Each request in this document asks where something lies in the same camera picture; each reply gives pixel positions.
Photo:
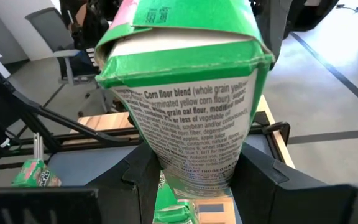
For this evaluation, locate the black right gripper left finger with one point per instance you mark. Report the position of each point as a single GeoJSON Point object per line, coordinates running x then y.
{"type": "Point", "coordinates": [120, 199]}

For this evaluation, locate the black furniture piece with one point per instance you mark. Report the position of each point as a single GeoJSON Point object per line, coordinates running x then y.
{"type": "Point", "coordinates": [272, 25]}

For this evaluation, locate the green Apple Jacks cereal box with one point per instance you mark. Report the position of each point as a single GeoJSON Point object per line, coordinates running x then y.
{"type": "Point", "coordinates": [169, 214]}
{"type": "Point", "coordinates": [191, 124]}
{"type": "Point", "coordinates": [30, 174]}

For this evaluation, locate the black table clamp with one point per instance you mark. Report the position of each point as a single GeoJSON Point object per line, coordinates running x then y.
{"type": "Point", "coordinates": [286, 130]}

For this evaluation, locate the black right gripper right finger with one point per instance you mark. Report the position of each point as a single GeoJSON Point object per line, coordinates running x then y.
{"type": "Point", "coordinates": [275, 202]}

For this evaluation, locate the grey office chair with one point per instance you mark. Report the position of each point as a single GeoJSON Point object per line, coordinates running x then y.
{"type": "Point", "coordinates": [45, 28]}

